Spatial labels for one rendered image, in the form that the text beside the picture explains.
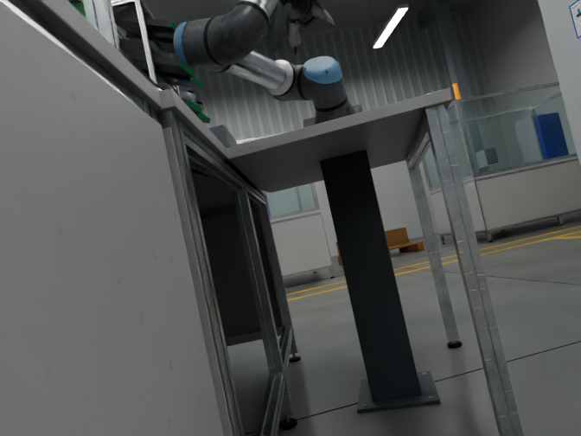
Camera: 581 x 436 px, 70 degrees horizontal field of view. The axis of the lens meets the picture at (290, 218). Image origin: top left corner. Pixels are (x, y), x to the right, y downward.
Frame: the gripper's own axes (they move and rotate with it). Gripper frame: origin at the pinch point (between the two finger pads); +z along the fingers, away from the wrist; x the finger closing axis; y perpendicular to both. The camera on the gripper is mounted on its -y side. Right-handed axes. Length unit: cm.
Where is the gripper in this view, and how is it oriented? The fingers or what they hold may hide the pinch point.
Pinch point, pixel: (313, 41)
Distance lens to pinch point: 138.1
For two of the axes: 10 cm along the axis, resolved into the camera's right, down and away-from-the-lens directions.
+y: 5.3, -1.4, 8.4
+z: 3.7, 9.3, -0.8
